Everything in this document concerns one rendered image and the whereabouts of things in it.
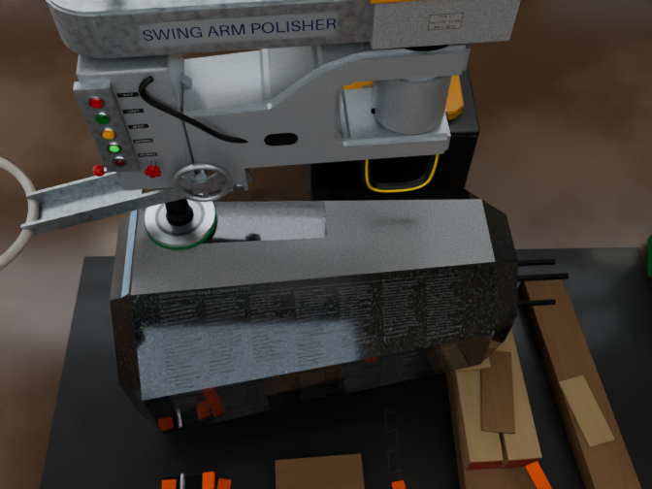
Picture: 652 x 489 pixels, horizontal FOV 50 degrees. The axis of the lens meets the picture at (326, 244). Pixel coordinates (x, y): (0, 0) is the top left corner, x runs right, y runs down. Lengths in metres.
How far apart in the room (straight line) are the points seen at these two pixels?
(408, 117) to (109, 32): 0.72
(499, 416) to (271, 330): 0.90
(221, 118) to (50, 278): 1.67
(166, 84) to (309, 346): 0.91
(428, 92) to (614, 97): 2.27
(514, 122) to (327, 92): 2.07
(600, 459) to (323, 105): 1.66
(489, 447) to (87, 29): 1.80
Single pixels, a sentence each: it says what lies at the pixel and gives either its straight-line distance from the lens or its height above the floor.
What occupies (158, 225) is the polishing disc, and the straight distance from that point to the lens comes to 2.17.
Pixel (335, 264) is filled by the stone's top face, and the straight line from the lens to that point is 2.07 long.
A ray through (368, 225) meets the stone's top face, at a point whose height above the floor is 0.81.
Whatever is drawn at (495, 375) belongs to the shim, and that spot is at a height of 0.23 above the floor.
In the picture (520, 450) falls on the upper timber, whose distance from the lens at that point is 2.54.
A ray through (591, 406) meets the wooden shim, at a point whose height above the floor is 0.12.
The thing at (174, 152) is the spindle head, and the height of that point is 1.25.
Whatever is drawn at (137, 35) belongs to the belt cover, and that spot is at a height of 1.62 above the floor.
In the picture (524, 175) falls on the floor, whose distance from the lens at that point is 3.41.
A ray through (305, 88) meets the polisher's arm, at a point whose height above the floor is 1.43.
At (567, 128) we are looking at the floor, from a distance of 3.66.
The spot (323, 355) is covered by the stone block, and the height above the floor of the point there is 0.63.
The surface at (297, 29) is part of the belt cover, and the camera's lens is 1.50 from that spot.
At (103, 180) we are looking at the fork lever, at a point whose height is 0.96.
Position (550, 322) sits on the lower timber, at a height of 0.11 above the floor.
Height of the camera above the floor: 2.58
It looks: 58 degrees down
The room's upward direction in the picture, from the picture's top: straight up
